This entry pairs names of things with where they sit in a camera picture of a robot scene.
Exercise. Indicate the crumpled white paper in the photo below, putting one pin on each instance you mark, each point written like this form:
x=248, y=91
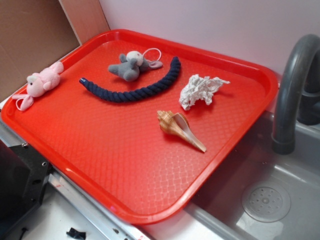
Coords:
x=200, y=88

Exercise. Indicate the brown spiral seashell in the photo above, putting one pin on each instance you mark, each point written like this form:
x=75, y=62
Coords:
x=176, y=124

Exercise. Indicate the red plastic tray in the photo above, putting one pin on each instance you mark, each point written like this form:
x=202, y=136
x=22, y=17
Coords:
x=103, y=133

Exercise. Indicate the grey plush elephant toy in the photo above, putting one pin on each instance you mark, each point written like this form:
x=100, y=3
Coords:
x=133, y=63

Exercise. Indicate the grey plastic sink basin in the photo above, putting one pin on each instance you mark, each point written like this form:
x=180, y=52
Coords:
x=218, y=203

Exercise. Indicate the pink plush bunny toy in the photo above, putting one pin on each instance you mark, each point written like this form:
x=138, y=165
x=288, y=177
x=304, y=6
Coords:
x=38, y=84

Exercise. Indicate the grey sink drain cover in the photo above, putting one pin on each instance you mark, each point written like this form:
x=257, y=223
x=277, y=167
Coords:
x=266, y=201

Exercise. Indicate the grey plastic faucet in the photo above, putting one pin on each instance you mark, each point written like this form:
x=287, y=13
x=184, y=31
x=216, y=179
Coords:
x=299, y=94

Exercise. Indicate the small black plastic scrap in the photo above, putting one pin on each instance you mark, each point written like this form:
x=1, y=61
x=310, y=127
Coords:
x=75, y=234

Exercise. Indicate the brown cardboard panel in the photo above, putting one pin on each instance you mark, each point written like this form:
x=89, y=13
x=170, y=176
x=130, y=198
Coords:
x=36, y=33

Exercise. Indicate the black metal bracket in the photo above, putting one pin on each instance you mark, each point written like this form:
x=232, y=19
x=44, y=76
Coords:
x=24, y=173

